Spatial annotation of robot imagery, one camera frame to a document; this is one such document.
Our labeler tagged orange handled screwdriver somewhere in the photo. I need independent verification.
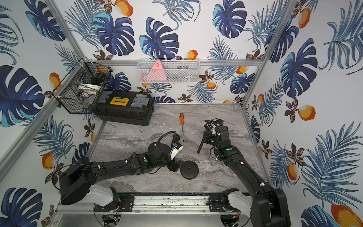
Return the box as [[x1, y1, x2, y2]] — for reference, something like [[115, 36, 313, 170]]
[[179, 113, 184, 141]]

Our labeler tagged aluminium front rail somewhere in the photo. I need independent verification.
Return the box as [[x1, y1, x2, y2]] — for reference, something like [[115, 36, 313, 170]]
[[55, 194, 242, 215]]

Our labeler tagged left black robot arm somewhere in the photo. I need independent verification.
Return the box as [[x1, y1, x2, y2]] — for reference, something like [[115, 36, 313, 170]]
[[59, 142, 183, 208]]

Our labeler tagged black round base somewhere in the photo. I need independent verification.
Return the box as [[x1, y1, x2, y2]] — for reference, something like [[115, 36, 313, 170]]
[[180, 161, 199, 180]]

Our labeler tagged black stand pole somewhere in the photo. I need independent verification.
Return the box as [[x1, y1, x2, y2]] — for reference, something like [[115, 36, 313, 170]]
[[197, 132, 207, 154]]

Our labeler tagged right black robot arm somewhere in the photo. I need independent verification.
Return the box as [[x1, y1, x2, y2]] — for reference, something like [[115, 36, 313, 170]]
[[201, 119, 291, 227]]

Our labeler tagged black plastic toolbox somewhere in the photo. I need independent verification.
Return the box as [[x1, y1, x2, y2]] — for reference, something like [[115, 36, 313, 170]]
[[92, 90, 154, 126]]

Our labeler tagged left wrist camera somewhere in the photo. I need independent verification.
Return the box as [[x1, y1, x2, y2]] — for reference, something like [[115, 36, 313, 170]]
[[170, 134, 183, 160]]

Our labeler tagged clear mesh wall tray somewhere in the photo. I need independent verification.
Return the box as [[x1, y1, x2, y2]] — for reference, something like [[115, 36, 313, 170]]
[[137, 59, 200, 83]]

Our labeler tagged black wire basket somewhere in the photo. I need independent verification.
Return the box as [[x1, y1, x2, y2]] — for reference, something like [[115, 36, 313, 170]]
[[52, 59, 112, 115]]

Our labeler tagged pink triangle card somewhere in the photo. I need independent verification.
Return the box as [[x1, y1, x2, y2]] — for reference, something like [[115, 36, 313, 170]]
[[145, 60, 167, 82]]

